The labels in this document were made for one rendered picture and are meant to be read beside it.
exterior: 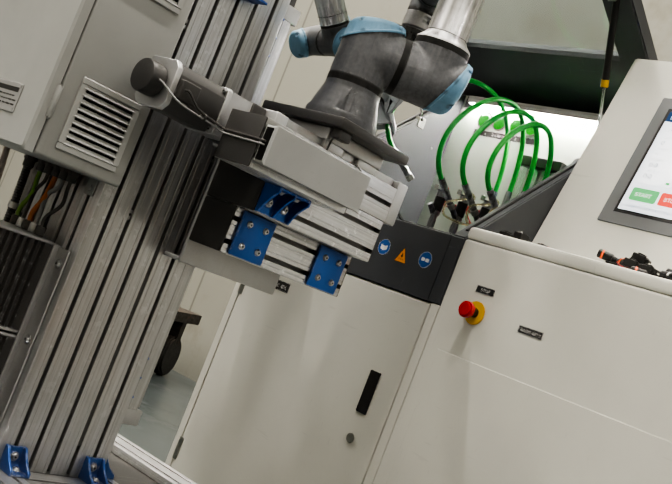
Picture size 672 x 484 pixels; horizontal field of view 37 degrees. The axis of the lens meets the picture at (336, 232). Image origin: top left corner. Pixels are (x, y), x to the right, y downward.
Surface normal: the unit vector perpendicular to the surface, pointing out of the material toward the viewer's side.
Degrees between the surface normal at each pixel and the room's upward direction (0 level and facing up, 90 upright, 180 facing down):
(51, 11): 88
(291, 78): 90
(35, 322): 90
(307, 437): 90
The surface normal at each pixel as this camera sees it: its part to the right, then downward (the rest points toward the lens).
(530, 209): 0.65, 0.21
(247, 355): -0.67, -0.30
